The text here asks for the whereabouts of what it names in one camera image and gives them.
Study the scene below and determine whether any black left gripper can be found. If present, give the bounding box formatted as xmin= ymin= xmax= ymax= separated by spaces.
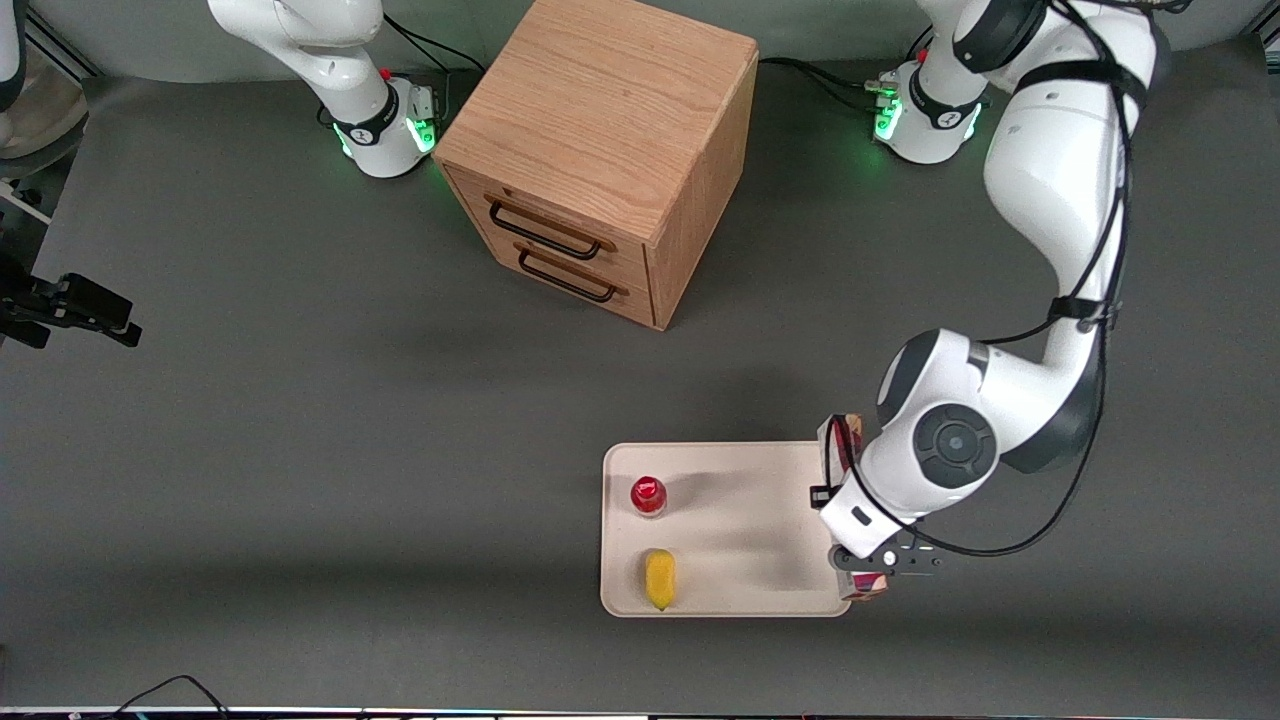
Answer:
xmin=809 ymin=485 xmax=944 ymax=578

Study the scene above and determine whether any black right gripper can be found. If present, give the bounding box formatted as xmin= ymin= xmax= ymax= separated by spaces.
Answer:
xmin=0 ymin=255 xmax=144 ymax=350

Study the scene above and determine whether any red cookie box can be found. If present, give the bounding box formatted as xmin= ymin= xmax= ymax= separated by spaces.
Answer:
xmin=816 ymin=413 xmax=893 ymax=603

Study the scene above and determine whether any beige plastic tray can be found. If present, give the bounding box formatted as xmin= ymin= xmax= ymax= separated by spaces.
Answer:
xmin=599 ymin=441 xmax=854 ymax=619

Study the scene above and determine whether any yellow lemon-shaped bottle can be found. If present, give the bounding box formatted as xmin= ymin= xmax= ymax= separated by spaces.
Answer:
xmin=643 ymin=548 xmax=677 ymax=612

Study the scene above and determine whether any beige round object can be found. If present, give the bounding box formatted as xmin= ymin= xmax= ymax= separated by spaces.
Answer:
xmin=0 ymin=45 xmax=90 ymax=162

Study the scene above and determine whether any wooden drawer front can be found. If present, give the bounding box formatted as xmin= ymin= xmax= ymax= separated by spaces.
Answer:
xmin=470 ymin=228 xmax=657 ymax=330
xmin=445 ymin=165 xmax=652 ymax=293

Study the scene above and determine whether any wooden drawer cabinet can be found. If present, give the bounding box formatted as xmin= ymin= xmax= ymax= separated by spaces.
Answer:
xmin=432 ymin=0 xmax=760 ymax=332

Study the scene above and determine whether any black metal drawer handle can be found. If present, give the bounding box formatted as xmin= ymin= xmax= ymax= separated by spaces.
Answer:
xmin=487 ymin=200 xmax=605 ymax=262
xmin=516 ymin=250 xmax=617 ymax=305

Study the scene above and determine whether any thin black cable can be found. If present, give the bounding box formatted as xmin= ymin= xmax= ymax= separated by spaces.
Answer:
xmin=105 ymin=674 xmax=233 ymax=719

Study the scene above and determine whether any black base cable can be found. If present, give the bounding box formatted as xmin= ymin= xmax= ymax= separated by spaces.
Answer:
xmin=380 ymin=12 xmax=483 ymax=121
xmin=757 ymin=35 xmax=936 ymax=113

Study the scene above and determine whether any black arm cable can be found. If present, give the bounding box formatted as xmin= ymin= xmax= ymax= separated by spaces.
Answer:
xmin=828 ymin=0 xmax=1196 ymax=559

